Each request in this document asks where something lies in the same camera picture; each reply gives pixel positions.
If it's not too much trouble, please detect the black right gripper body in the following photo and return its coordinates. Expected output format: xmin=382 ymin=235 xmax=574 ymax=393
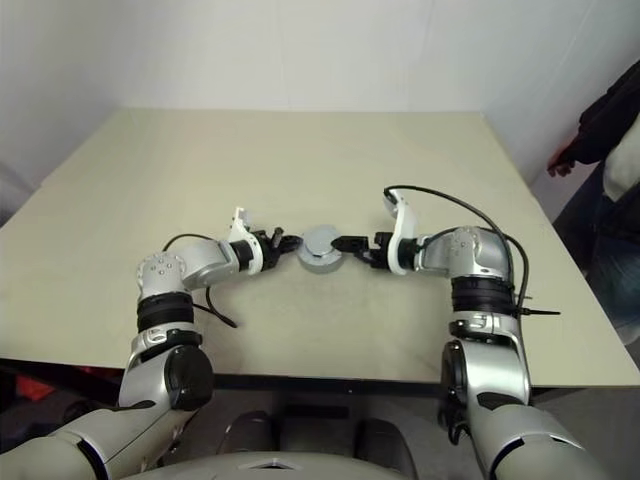
xmin=360 ymin=230 xmax=396 ymax=272

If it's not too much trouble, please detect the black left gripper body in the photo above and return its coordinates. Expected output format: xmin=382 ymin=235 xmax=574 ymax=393
xmin=252 ymin=230 xmax=284 ymax=272

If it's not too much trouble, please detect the copper wound stator ring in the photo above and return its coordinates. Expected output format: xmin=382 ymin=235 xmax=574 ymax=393
xmin=296 ymin=224 xmax=344 ymax=274

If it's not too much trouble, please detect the bystander bare hand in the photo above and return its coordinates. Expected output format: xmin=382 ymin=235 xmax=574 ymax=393
xmin=547 ymin=149 xmax=576 ymax=177

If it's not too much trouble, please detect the dark rounded shape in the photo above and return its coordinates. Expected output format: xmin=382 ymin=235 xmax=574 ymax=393
xmin=227 ymin=410 xmax=275 ymax=457
xmin=354 ymin=417 xmax=419 ymax=472

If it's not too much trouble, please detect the grey robot torso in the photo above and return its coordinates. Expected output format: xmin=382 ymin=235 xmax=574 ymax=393
xmin=119 ymin=452 xmax=416 ymax=480

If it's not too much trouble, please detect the bystander in dark jacket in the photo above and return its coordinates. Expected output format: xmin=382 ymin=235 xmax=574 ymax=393
xmin=552 ymin=64 xmax=640 ymax=346

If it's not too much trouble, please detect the red object under table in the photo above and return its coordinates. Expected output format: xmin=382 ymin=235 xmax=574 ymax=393
xmin=14 ymin=372 xmax=57 ymax=402

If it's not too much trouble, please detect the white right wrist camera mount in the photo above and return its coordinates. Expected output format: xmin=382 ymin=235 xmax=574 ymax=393
xmin=382 ymin=187 xmax=422 ymax=277

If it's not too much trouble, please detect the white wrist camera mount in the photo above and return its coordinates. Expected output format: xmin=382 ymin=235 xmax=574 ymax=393
xmin=227 ymin=206 xmax=265 ymax=275
xmin=382 ymin=187 xmax=422 ymax=277

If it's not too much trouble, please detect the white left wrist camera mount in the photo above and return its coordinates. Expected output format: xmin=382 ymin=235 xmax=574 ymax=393
xmin=227 ymin=206 xmax=265 ymax=275

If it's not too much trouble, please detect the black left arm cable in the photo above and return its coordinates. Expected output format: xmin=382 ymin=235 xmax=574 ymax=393
xmin=162 ymin=232 xmax=240 ymax=330

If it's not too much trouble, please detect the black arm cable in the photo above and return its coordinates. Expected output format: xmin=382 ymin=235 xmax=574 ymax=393
xmin=162 ymin=232 xmax=240 ymax=330
xmin=383 ymin=185 xmax=530 ymax=312

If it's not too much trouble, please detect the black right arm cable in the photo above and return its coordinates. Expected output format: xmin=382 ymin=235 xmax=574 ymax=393
xmin=383 ymin=185 xmax=530 ymax=312

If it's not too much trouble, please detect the dark table frame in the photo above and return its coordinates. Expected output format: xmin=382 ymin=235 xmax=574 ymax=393
xmin=212 ymin=373 xmax=449 ymax=399

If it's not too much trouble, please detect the short black cable loop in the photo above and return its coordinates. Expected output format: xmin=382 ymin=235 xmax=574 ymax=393
xmin=437 ymin=399 xmax=472 ymax=447

